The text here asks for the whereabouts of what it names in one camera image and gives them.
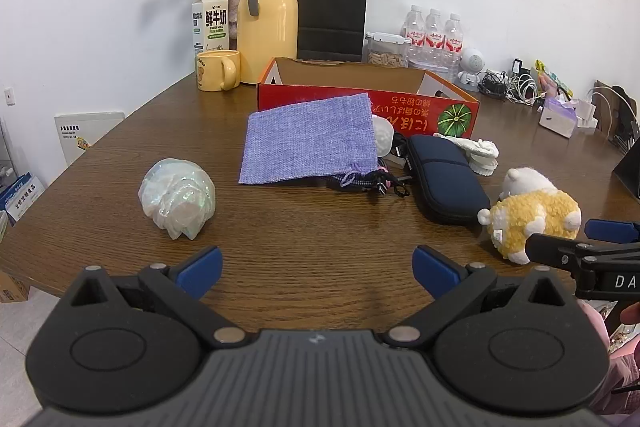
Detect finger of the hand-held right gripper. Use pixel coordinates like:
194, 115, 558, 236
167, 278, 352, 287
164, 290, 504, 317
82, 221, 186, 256
585, 219, 640, 244
525, 232, 608, 269

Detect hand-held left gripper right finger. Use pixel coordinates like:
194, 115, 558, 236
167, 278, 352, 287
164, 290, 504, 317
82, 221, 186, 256
389, 244, 576, 349

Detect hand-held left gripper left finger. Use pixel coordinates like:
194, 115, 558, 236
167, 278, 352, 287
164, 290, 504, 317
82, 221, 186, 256
69, 246, 246, 349

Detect yellow and white plush sheep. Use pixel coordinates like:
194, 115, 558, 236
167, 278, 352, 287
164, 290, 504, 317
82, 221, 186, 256
477, 167, 583, 266

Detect iridescent white plastic pouch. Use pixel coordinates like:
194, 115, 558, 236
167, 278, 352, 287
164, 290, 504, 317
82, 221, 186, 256
138, 159, 216, 241

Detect navy zip case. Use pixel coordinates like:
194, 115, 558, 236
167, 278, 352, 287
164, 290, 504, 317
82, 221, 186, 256
405, 134, 491, 226

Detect black braided cable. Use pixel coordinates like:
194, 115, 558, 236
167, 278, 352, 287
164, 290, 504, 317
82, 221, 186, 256
326, 171, 383, 195

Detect short black usb cable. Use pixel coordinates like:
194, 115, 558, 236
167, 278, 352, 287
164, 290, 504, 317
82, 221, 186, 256
372, 132, 414, 198

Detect purple cloth pouch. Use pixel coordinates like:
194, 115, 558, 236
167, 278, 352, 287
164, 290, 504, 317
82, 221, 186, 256
238, 93, 377, 186

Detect red cardboard box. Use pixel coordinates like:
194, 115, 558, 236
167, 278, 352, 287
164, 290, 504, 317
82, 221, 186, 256
257, 57, 481, 140

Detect black triangular stand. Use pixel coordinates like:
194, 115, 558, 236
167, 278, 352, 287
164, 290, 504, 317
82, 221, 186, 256
612, 154, 640, 200

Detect pink clothing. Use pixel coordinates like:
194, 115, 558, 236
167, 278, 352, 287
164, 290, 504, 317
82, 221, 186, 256
580, 299, 640, 416

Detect white power adapter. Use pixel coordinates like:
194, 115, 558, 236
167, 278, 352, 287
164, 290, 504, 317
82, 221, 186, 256
577, 99, 600, 130

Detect wooden board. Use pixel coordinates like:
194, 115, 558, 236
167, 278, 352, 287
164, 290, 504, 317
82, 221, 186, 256
592, 79, 640, 154

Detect purple tissue pack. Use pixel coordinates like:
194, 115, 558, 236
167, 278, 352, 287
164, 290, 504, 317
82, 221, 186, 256
538, 96, 581, 138

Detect white round plastic object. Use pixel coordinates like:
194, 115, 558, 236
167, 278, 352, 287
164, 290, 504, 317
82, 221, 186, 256
372, 117, 396, 158

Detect colourful snack packet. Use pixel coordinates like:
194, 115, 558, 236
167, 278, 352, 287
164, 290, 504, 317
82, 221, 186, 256
535, 59, 574, 100

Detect brown cardboard box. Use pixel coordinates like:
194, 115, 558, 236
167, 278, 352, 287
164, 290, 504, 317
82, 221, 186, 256
0, 269, 30, 304

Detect blue and white box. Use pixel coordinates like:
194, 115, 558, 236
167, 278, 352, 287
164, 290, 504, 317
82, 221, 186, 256
0, 172, 46, 228

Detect white robot figurine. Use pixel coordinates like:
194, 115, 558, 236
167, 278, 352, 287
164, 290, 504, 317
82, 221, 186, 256
455, 48, 489, 86

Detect yellow mug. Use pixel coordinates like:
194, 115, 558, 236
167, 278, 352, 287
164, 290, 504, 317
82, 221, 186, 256
195, 50, 241, 92

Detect clear container of seeds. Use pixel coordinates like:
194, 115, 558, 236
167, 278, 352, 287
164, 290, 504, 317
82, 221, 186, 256
365, 31, 410, 68

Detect water bottle with red label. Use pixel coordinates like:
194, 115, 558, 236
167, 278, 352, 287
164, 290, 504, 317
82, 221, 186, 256
443, 13, 466, 75
423, 9, 446, 70
402, 5, 426, 68

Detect white milk carton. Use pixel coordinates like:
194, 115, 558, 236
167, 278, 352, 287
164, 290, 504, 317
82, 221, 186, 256
192, 0, 230, 58

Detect yellow thermos jug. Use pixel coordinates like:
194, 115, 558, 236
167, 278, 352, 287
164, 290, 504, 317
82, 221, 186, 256
237, 0, 300, 86

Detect patterned flower vase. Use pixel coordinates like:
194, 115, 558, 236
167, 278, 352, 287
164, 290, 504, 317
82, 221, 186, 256
222, 0, 246, 40

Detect tangled white cables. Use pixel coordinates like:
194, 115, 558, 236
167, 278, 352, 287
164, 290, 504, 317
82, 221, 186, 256
505, 73, 540, 106

